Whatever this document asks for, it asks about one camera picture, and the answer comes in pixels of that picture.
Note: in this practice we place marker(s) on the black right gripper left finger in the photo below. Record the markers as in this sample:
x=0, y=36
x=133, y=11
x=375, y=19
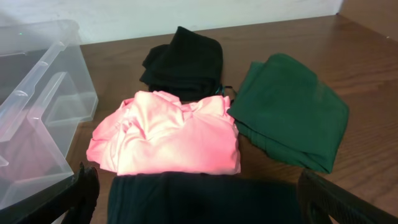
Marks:
x=72, y=200

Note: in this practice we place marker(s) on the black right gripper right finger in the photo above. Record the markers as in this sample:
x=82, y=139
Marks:
x=321, y=201

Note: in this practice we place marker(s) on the dark teal garment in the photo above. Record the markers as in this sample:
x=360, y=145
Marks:
x=177, y=197

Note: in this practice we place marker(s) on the green garment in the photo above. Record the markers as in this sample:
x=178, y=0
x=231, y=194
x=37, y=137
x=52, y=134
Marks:
x=285, y=110

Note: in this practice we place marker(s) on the pink shirt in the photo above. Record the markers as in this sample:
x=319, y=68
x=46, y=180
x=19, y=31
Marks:
x=155, y=132

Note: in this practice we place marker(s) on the black garment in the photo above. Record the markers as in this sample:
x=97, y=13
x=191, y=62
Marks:
x=189, y=67

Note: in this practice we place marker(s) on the clear plastic storage bin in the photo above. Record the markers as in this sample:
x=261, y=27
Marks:
x=46, y=91

